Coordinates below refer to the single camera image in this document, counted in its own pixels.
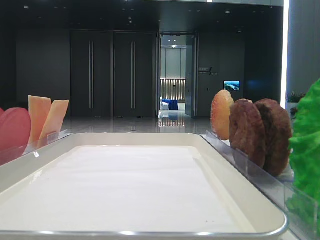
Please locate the orange cheese slice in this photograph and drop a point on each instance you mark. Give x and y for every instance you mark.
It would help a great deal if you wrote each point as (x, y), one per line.
(54, 122)
(38, 108)

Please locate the small wall screen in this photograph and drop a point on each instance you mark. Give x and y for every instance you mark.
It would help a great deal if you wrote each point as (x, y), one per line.
(231, 85)

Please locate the brown meat patty rear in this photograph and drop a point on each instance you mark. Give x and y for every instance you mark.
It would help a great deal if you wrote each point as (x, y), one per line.
(278, 131)

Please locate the far sesame bun top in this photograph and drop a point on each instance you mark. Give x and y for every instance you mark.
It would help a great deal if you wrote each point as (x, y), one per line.
(220, 113)

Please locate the clear acrylic rack right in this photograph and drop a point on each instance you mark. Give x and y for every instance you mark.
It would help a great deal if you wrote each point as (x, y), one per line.
(262, 175)

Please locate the orange cheese slice right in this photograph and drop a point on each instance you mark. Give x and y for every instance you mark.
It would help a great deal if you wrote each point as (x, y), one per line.
(54, 122)

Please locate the green lettuce leaf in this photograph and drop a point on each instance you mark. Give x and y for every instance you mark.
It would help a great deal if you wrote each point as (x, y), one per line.
(305, 158)

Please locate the red tomato slice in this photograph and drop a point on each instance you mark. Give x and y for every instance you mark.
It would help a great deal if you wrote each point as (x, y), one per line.
(15, 128)

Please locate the clear acrylic rack left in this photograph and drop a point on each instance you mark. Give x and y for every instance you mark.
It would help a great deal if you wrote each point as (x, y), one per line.
(13, 153)

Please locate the white rectangular metal tray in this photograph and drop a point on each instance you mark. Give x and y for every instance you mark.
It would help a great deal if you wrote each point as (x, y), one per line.
(132, 186)

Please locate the brown meat patty front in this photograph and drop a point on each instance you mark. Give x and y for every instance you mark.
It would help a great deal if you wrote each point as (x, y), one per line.
(247, 131)

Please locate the clear acrylic rack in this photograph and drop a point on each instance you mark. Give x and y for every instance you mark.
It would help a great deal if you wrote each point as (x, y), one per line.
(262, 175)
(13, 153)

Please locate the dark double door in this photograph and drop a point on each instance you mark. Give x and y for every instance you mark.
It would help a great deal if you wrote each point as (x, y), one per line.
(112, 74)

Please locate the orange cheese slice left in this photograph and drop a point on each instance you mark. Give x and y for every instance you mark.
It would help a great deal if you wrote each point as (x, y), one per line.
(38, 108)

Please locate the brown meat patty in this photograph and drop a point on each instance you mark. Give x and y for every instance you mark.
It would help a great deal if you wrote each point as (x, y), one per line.
(247, 131)
(278, 131)

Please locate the blue sofa in hallway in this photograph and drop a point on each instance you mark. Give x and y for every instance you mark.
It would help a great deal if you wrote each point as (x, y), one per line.
(172, 104)

